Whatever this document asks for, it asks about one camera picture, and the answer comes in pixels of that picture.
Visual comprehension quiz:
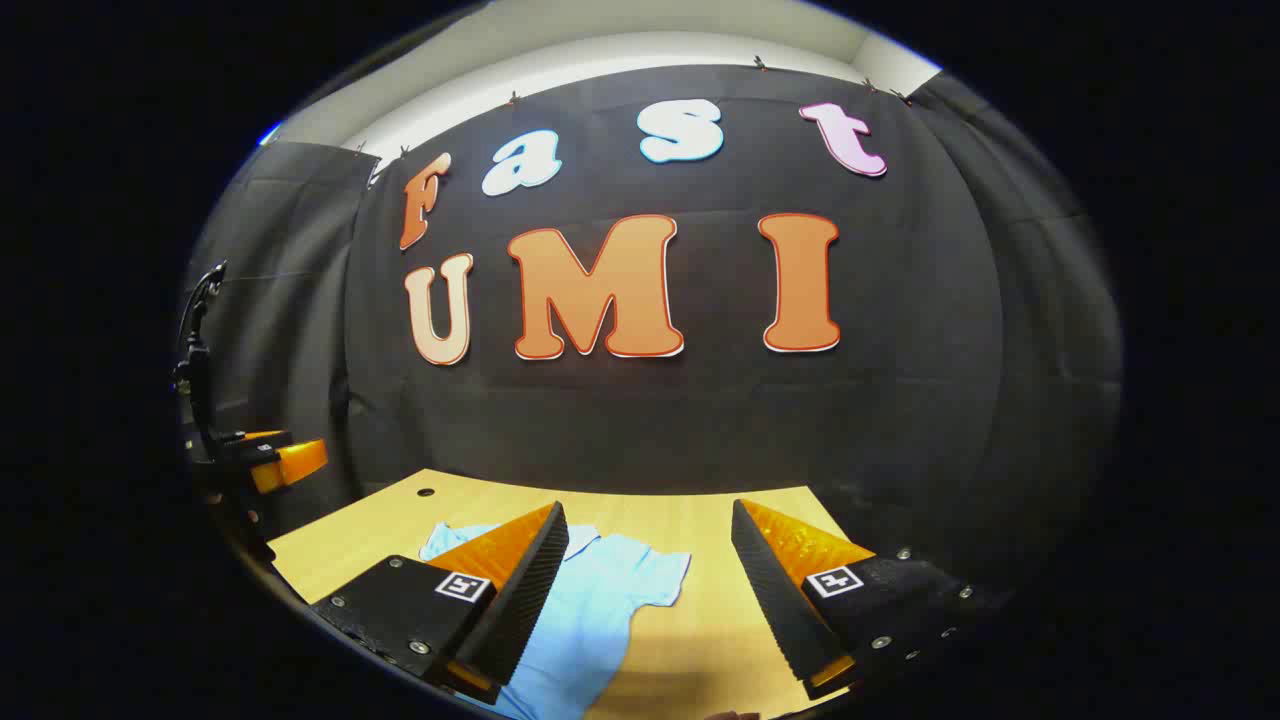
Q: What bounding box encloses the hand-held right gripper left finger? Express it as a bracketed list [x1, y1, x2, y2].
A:
[308, 502, 569, 706]

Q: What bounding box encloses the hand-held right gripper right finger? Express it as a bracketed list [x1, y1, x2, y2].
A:
[731, 499, 1001, 701]

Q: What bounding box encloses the light blue T-shirt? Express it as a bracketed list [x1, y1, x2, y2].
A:
[419, 521, 692, 720]

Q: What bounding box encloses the black backdrop cloth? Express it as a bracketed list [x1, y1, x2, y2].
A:
[180, 65, 1126, 601]

